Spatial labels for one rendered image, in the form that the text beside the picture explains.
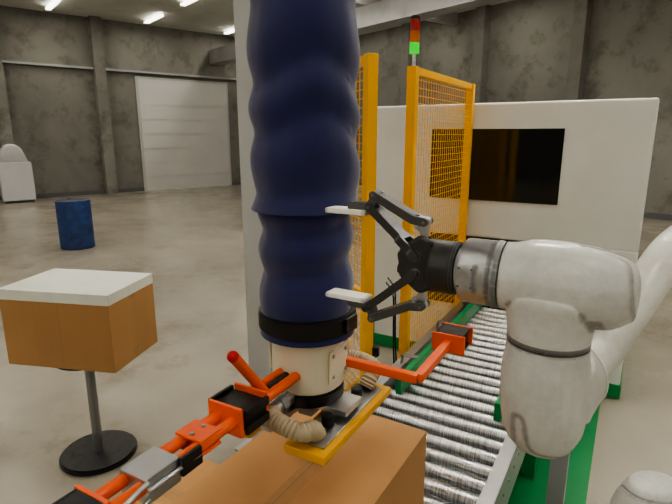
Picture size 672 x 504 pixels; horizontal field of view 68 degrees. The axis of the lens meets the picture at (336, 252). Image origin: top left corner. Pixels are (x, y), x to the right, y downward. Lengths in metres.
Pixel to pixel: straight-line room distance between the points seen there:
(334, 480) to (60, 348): 1.86
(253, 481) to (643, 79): 12.34
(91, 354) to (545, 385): 2.37
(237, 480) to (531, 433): 0.82
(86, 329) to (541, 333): 2.35
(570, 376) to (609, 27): 12.92
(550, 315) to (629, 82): 12.53
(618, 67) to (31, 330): 12.30
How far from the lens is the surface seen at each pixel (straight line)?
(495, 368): 2.90
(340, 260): 1.08
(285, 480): 1.34
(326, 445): 1.12
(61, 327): 2.82
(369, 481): 1.33
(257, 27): 1.06
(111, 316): 2.65
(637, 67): 13.10
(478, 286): 0.67
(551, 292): 0.64
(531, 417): 0.71
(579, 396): 0.71
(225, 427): 0.99
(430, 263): 0.69
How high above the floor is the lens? 1.76
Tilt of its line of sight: 13 degrees down
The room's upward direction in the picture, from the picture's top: straight up
